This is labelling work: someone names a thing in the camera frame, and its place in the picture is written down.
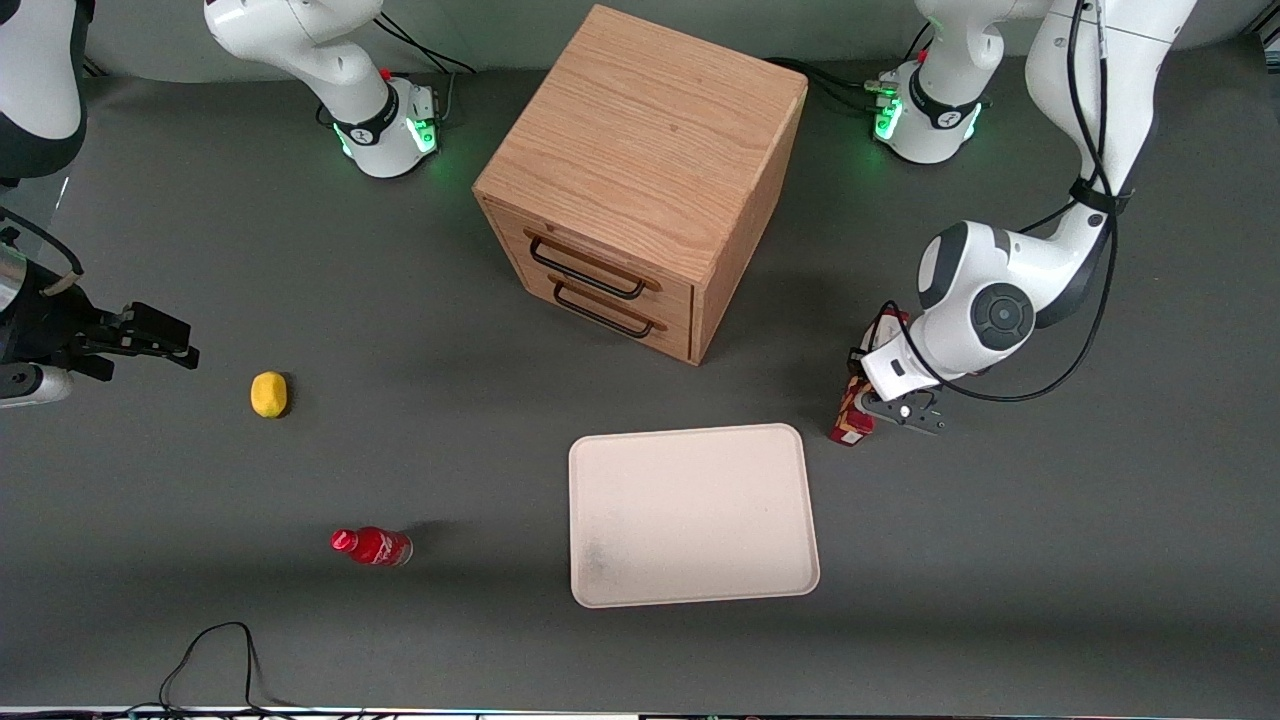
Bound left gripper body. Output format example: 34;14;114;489
860;334;942;404

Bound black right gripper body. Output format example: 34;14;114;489
0;285;122;382

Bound red cookie box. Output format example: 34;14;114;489
829;309;913;447

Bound cream plastic tray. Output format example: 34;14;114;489
568;423;821;609

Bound yellow lemon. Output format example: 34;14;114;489
250;371;289;419

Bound wooden drawer front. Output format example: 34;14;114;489
515;262;695;364
484;200;696;323

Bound red soda bottle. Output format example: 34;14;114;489
330;526;414;568

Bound wooden drawer cabinet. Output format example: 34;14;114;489
472;4;810;367

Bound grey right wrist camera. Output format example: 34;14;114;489
0;363;74;409

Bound black right arm wrist cable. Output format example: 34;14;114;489
0;206;84;297

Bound black metal drawer handle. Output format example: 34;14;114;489
551;279;657;339
527;234;648;301

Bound black left arm base cables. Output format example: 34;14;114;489
764;22;936;113

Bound black arm base cables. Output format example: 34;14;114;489
764;22;936;113
372;12;479;129

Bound black looped table cable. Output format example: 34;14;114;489
158;621;301;717

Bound black right arm base cables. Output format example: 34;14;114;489
372;12;479;129

